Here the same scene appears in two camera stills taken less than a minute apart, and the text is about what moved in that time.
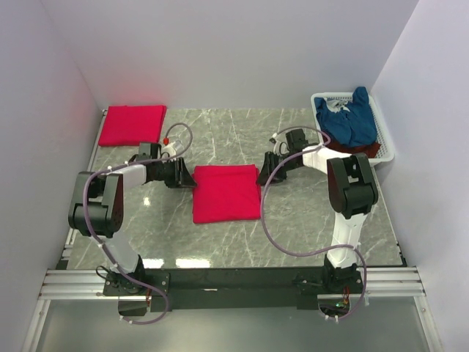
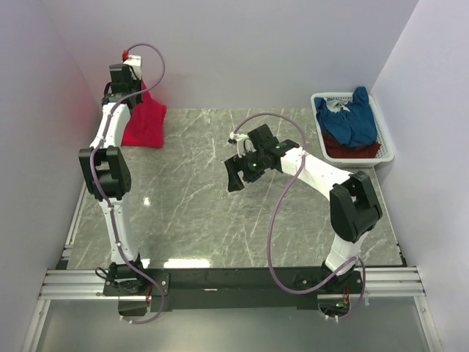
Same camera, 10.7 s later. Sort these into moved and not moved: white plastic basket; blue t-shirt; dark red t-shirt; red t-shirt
Moved: red t-shirt
Not moved: blue t-shirt; dark red t-shirt; white plastic basket
